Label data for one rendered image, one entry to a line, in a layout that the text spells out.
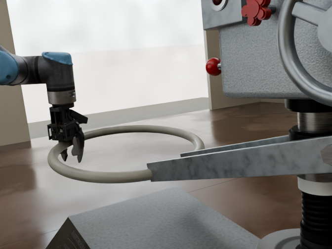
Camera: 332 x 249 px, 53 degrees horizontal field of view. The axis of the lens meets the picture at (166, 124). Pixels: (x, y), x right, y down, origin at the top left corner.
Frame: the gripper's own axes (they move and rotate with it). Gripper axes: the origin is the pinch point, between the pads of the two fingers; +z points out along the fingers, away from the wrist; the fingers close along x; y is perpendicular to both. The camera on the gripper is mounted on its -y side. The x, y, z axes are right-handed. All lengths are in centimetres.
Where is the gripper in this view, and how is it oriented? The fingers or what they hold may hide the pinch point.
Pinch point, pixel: (72, 157)
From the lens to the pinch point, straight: 122.4
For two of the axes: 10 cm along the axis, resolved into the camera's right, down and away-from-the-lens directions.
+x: 9.5, 0.4, -3.0
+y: -3.0, 2.5, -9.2
